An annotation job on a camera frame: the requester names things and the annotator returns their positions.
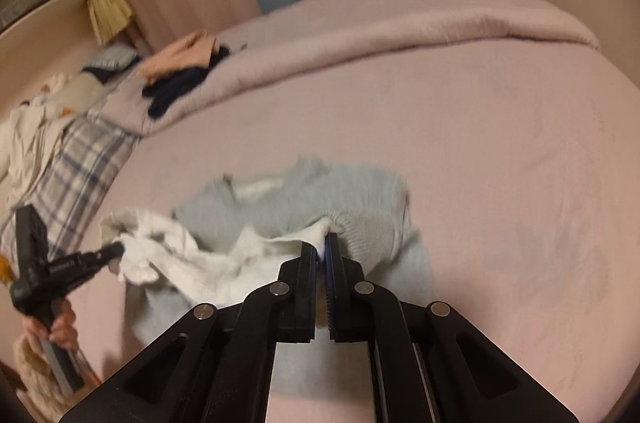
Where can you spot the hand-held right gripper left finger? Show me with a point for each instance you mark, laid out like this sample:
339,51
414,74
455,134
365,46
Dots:
310,283

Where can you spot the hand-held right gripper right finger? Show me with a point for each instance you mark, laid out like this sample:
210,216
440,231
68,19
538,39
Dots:
331,273

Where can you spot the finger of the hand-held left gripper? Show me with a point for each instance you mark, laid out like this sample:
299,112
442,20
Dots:
102,255

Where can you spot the light blue sweater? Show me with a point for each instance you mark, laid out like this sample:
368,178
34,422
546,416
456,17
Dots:
360,198

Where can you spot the white garment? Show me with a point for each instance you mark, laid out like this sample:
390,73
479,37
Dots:
210,263

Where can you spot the person's left forearm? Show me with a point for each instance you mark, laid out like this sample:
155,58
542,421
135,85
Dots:
32,370

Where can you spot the person's left hand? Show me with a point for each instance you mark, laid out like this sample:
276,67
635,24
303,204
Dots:
65,328

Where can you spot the plaid cloth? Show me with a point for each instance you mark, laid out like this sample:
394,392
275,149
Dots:
85,163

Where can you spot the navy garment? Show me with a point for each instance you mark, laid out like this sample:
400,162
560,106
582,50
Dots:
175,92

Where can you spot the blue-grey cloth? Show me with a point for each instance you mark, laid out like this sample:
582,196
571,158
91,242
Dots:
112,58

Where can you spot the pink bed sheet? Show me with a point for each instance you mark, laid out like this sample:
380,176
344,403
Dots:
500,153

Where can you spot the peach garment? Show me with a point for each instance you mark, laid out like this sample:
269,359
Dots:
175,58

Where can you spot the straw woven mat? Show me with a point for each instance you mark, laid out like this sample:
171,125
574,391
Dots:
110,10

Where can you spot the pink blanket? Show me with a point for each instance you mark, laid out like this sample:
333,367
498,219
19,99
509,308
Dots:
400,13

